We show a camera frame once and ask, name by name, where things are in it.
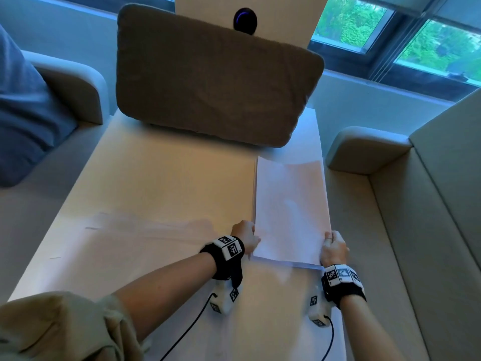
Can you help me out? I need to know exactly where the person's left hand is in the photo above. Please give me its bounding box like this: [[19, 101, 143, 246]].
[[231, 220, 261, 255]]

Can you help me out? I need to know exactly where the white paper sheet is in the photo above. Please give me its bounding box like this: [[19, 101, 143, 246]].
[[251, 156, 332, 270]]

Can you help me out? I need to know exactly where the beige sleeve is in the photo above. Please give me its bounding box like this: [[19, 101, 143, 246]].
[[0, 291, 152, 361]]

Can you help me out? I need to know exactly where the grey-brown cushion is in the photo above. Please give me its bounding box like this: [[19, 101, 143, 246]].
[[116, 3, 325, 149]]

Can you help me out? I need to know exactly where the window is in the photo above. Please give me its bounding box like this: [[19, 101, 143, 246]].
[[307, 0, 481, 103]]

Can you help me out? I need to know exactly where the person's right forearm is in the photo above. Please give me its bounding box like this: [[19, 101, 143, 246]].
[[339, 295, 406, 361]]

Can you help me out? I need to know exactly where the person's right hand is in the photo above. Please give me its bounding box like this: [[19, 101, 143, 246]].
[[320, 231, 350, 268]]

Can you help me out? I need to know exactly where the person's left forearm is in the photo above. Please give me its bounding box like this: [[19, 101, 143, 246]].
[[112, 252, 218, 343]]

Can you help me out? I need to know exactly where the black marker wrist strap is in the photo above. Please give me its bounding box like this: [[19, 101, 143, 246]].
[[321, 264, 367, 309], [199, 235, 246, 289]]

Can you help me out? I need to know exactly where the beige sofa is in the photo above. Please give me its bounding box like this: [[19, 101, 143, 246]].
[[325, 88, 481, 361], [0, 50, 110, 302]]

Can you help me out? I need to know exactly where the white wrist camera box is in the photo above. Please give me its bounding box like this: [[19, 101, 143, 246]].
[[308, 286, 333, 328], [209, 280, 241, 316]]

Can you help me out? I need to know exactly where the white panel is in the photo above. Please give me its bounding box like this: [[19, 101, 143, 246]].
[[174, 0, 330, 49]]

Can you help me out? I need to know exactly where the blue cushion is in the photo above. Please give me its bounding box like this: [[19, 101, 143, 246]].
[[0, 24, 79, 188]]

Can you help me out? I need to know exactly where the black round device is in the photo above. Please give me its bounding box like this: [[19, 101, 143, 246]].
[[232, 7, 259, 36]]

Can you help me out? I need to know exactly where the black cable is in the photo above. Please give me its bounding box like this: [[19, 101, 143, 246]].
[[159, 293, 218, 361], [321, 315, 335, 361]]

